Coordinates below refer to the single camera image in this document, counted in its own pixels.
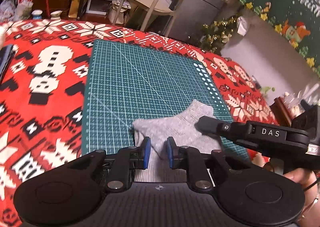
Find small christmas tree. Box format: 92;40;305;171
193;14;239;56

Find grey polo shirt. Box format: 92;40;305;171
132;100;222;183

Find white ceramic cup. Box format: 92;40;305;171
50;11;62;20

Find person right hand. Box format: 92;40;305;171
284;168;320;227

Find grey refrigerator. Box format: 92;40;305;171
169;0;223;42

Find folded blue jeans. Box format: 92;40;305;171
0;44;15;83

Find green cutting mat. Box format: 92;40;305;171
81;39;251;163

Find dark wooden side cabinet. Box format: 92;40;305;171
270;97;293;127

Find blue ceramic cup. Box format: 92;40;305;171
31;10;43;20

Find red christmas pattern blanket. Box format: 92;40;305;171
1;19;277;226

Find white plastic bag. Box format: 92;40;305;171
14;0;33;20

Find green christmas wall banner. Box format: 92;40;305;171
239;0;319;74

